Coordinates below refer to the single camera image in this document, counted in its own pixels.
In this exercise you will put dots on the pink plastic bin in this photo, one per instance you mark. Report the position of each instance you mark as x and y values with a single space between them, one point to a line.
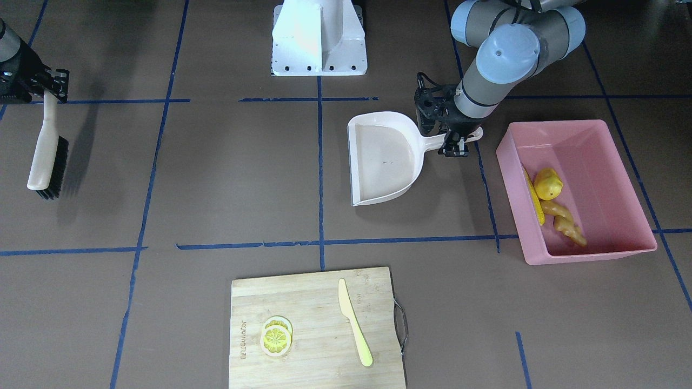
597 191

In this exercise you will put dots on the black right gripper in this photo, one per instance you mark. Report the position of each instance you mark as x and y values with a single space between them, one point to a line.
27 74

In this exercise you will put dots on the beige plastic dustpan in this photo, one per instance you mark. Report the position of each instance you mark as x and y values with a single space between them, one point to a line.
386 155

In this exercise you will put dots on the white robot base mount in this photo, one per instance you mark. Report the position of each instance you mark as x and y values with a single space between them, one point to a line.
318 38

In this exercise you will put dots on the bottom lemon slice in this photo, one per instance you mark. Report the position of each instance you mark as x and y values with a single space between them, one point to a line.
278 320

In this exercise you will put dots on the white brush with dark bristles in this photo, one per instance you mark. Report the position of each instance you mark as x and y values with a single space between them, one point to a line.
50 156

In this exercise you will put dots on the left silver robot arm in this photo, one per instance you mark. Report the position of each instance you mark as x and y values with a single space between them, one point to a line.
515 40

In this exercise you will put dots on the top lemon slice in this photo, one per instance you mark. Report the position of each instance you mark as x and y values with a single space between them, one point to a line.
276 341

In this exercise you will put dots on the yellow plastic knife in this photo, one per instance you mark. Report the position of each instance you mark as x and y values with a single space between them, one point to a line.
347 310

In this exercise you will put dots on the yellow corn cob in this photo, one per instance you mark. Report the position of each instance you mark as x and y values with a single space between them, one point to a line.
534 198

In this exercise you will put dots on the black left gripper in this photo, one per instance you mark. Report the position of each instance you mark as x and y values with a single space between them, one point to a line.
457 123

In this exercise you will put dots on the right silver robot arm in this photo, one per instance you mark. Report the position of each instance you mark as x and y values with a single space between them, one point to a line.
10 43

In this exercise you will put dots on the tan ginger root toy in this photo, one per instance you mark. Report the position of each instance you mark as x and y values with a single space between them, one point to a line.
564 222

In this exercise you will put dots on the bamboo cutting board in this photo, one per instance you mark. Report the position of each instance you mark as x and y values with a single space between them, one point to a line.
323 352

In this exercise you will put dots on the lemon slice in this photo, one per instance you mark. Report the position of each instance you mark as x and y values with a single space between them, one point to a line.
276 341
278 320

